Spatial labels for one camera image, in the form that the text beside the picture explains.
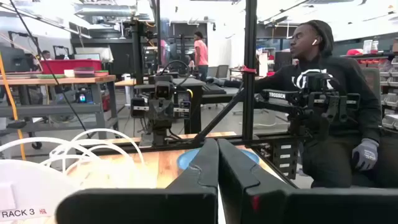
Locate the storage bin shelf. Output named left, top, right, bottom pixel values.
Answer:
left=357, top=52, right=398, bottom=131

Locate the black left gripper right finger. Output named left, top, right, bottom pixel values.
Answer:
left=217, top=138, right=398, bottom=224

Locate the black desk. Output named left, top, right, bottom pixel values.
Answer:
left=133, top=77, right=240, bottom=134

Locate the computer with blue light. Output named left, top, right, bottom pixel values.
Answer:
left=75, top=89, right=94, bottom=105

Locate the white wire dish rack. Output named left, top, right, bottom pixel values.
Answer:
left=0, top=128, right=146, bottom=224

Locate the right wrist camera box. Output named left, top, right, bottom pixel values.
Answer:
left=154, top=81, right=174, bottom=100

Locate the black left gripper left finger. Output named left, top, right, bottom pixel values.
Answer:
left=55, top=138, right=220, bottom=224

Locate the blue round plate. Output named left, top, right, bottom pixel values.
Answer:
left=176, top=147, right=261, bottom=170

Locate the wooden workbench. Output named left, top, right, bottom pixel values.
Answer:
left=0, top=74, right=119, bottom=147

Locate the yellow cable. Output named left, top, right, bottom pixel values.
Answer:
left=0, top=52, right=27, bottom=161

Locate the black aluminium table frame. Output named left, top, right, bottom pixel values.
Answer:
left=77, top=0, right=312, bottom=184

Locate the black computer monitor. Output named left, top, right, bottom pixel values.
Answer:
left=0, top=46, right=31, bottom=73

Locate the green plates stack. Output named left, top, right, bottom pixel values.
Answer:
left=35, top=73, right=66, bottom=79

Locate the red plastic bin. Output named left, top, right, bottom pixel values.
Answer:
left=39, top=58, right=103, bottom=75

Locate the long black cable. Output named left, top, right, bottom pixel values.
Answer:
left=8, top=0, right=91, bottom=138

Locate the person's hand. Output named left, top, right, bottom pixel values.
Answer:
left=351, top=138, right=380, bottom=172
left=205, top=77, right=225, bottom=87

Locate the black equipment stand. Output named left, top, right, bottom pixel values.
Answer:
left=129, top=18, right=146, bottom=85

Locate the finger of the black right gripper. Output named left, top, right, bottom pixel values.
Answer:
left=160, top=98, right=174, bottom=124
left=148, top=98, right=162, bottom=124

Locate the stack of dark plates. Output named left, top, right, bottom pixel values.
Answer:
left=73, top=67, right=96, bottom=78

